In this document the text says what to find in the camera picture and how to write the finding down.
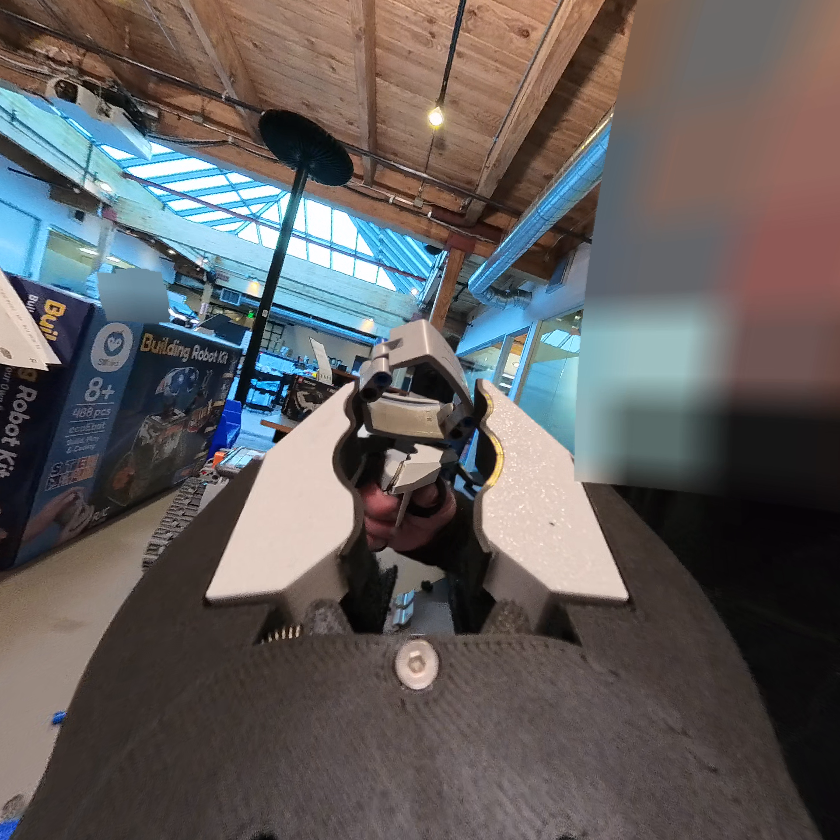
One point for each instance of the toy car box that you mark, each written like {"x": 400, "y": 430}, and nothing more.
{"x": 308, "y": 397}

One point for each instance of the grey panel piece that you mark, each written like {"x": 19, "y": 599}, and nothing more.
{"x": 426, "y": 354}

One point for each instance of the blue robot kit box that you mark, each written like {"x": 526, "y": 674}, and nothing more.
{"x": 98, "y": 394}

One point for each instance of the black disc on pole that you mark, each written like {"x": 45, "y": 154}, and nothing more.
{"x": 305, "y": 148}

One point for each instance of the toy tracked robot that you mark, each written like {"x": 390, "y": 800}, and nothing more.
{"x": 190, "y": 499}

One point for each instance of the black pole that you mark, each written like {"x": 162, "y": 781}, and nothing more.
{"x": 275, "y": 282}

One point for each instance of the grey panel assembly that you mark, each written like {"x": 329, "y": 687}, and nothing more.
{"x": 403, "y": 607}

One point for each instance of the silver air duct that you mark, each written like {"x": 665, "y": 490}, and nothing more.
{"x": 544, "y": 210}

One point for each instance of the white ceiling projector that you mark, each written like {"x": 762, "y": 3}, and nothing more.
{"x": 98, "y": 111}

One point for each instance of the grey connector block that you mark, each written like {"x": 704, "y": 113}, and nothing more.
{"x": 374, "y": 377}
{"x": 460, "y": 426}

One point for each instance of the person's right hand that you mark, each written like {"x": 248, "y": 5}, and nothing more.
{"x": 380, "y": 525}

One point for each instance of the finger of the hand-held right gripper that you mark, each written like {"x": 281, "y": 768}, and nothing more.
{"x": 397, "y": 469}
{"x": 433, "y": 467}

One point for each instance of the wooden work table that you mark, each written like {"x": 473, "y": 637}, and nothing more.
{"x": 279, "y": 423}

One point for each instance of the blue storage bin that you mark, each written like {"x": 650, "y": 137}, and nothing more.
{"x": 231, "y": 423}

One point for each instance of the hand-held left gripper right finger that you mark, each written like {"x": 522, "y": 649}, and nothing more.
{"x": 551, "y": 525}

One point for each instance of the white instruction booklet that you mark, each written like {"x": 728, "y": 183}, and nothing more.
{"x": 23, "y": 328}

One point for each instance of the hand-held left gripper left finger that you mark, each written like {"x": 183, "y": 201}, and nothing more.
{"x": 282, "y": 525}

